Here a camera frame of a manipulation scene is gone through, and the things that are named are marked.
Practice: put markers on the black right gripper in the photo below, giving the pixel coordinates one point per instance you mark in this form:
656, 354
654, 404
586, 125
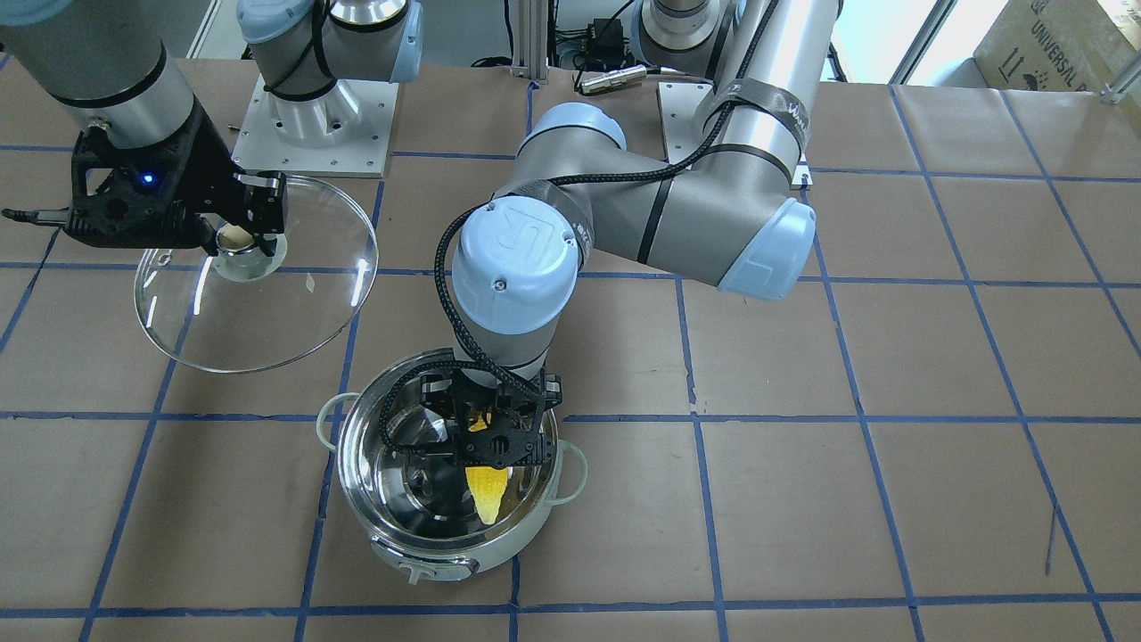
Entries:
207, 169

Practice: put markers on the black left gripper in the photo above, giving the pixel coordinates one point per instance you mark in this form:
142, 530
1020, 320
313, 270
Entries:
551, 390

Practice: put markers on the yellow corn cob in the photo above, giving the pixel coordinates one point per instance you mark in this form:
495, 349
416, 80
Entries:
487, 485

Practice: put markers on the glass pot lid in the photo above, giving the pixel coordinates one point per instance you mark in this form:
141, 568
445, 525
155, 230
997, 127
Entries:
242, 311

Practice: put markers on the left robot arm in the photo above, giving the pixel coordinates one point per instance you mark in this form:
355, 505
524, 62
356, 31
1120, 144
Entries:
722, 216

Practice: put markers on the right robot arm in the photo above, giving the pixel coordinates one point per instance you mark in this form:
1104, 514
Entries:
111, 71

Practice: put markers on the pale green cooking pot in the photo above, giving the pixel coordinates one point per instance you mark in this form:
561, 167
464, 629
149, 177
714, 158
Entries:
418, 511

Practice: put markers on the silver cylindrical connector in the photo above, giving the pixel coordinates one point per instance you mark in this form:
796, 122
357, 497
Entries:
612, 80

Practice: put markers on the black power adapter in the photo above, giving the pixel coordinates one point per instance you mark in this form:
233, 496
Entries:
606, 41

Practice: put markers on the cardboard box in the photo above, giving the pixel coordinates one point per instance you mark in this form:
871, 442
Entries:
1058, 45

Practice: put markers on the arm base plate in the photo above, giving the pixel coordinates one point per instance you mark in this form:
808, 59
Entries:
344, 133
768, 121

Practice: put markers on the aluminium frame post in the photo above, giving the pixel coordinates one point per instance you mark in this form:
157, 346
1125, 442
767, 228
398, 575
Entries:
529, 20

